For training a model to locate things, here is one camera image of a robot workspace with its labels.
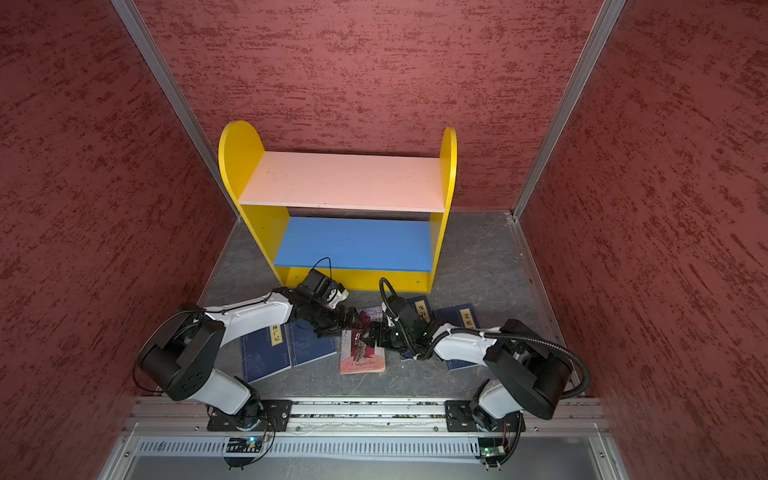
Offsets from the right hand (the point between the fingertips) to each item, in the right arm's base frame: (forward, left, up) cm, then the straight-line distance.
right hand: (369, 348), depth 83 cm
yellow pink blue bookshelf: (+38, -2, +12) cm, 40 cm away
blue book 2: (+2, +19, -2) cm, 19 cm away
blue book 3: (+12, -17, 0) cm, 21 cm away
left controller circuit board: (-22, +31, -4) cm, 38 cm away
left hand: (+4, +5, +1) cm, 6 cm away
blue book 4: (+10, -29, -2) cm, 31 cm away
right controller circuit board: (-24, -30, -3) cm, 39 cm away
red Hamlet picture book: (-2, +3, 0) cm, 4 cm away
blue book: (0, +30, -1) cm, 30 cm away
